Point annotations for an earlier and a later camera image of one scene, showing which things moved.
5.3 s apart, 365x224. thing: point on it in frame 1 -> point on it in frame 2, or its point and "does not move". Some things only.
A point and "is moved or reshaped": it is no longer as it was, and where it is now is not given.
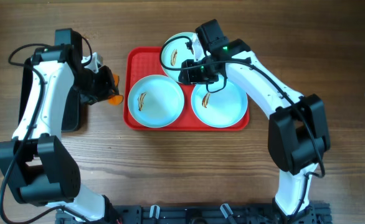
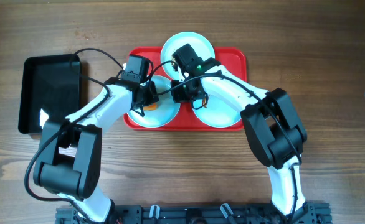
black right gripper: [188, 70] -> [179, 98]
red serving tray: [142, 61] does not move
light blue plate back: [175, 52] does not move
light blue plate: [220, 104] does not move
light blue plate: [156, 101] does not move
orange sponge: [115, 99] is moved or reshaped
